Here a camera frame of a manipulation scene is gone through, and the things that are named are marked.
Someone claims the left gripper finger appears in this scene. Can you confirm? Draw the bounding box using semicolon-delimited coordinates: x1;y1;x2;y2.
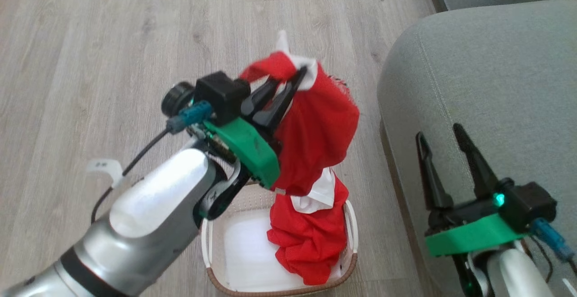
252;66;308;129
241;77;281;114

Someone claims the grey sofa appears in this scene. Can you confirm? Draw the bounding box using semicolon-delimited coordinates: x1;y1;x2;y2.
377;0;577;297

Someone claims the blue left cable connector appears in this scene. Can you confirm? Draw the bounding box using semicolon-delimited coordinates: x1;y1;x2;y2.
167;101;213;135

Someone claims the white cable clip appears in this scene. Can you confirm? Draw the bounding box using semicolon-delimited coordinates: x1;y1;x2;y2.
86;158;124;189

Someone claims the white laundry basket brown rim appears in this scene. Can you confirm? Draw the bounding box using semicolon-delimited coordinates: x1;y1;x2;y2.
201;181;359;297

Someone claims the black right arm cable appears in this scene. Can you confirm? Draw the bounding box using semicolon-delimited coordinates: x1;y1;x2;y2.
527;235;577;285

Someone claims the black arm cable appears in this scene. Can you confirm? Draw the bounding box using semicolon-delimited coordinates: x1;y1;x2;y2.
92;128;174;224
527;235;577;285

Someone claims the red and white garment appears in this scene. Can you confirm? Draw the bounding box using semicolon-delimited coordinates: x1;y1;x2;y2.
239;30;361;287

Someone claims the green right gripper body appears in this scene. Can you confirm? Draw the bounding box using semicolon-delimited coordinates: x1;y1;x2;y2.
425;197;527;258

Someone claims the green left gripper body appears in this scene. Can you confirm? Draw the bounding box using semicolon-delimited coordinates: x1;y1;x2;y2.
197;117;281;220

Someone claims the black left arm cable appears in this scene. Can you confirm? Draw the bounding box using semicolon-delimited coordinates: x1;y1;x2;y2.
92;128;174;224

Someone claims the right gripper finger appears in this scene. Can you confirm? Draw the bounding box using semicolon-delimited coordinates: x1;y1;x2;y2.
415;131;454;212
453;123;501;199

